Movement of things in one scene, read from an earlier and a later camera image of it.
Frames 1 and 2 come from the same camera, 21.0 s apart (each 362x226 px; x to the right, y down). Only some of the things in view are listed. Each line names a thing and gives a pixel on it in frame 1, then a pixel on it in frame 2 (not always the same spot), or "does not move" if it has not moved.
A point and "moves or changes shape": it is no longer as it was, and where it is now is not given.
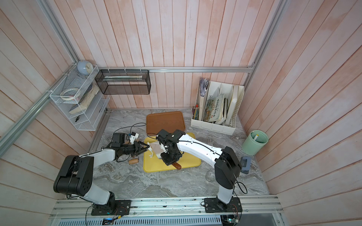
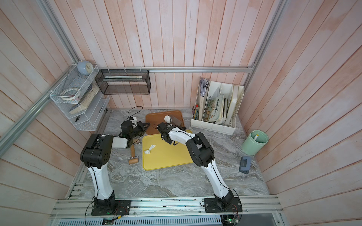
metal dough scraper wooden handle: x=158 y=150 to x=176 y=121
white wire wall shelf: x=81 y=97 does not move
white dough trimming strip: x=150 y=149 moves or changes shape
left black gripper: x=138 y=148 to x=141 y=125
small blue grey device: x=246 y=161 does not move
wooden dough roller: x=133 y=161 does not move
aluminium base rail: x=260 y=206 does not move
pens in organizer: x=195 y=111 does not move
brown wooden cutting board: x=168 y=121 does not move
